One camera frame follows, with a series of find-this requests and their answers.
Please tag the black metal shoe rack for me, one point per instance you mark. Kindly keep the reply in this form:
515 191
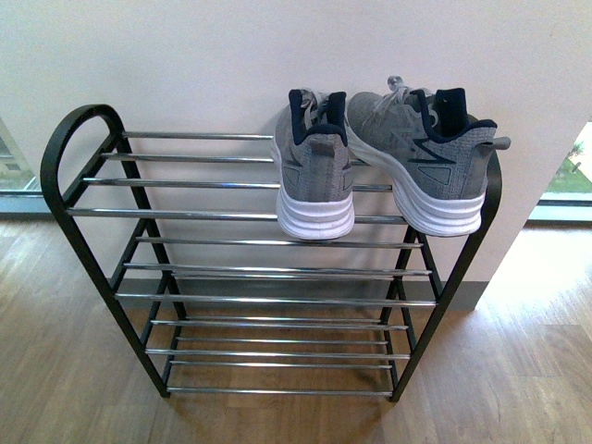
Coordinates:
179 235

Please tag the grey sneaker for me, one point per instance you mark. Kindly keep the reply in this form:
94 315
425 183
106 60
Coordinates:
314 202
435 153

